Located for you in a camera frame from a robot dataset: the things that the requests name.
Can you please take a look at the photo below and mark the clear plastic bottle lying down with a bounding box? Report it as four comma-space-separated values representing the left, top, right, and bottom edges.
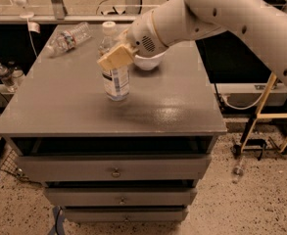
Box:
46, 22, 92, 57

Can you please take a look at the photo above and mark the white desk lamp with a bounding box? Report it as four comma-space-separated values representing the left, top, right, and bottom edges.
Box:
13, 0, 34, 20

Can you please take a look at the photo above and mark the bottom gray drawer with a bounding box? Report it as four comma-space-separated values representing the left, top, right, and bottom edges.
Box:
64, 208, 188, 222

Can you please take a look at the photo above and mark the wire mesh basket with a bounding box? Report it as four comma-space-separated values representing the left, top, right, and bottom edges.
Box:
0, 150, 28, 181

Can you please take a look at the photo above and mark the middle gray drawer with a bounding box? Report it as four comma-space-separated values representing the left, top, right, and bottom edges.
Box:
44, 188, 197, 207

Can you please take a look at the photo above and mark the gray drawer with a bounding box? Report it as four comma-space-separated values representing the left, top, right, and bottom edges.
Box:
64, 208, 188, 222
44, 188, 197, 207
16, 155, 212, 182

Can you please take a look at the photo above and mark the water bottle on left shelf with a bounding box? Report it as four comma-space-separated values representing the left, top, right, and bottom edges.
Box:
0, 63, 17, 92

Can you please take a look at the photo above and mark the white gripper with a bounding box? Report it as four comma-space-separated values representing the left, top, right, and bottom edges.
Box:
97, 9, 168, 71

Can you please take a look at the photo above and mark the white cable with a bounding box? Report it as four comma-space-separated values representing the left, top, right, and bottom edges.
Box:
221, 87, 268, 112

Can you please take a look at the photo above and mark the gray drawer cabinet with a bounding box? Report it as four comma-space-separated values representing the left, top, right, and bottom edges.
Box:
0, 28, 226, 212

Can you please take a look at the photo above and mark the bottle on floor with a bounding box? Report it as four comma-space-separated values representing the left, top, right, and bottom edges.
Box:
232, 157, 245, 184

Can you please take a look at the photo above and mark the white bowl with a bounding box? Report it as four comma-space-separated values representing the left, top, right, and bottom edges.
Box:
134, 52, 165, 71

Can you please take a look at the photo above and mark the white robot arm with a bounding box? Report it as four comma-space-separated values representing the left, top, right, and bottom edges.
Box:
98, 0, 287, 86

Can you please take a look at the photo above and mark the blue label plastic bottle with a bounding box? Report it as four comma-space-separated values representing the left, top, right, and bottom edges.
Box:
98, 22, 129, 101

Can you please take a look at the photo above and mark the top gray drawer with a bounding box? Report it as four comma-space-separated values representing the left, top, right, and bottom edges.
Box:
16, 155, 212, 182

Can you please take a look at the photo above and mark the yellow metal stand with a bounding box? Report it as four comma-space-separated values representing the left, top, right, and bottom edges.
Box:
238, 72, 287, 155

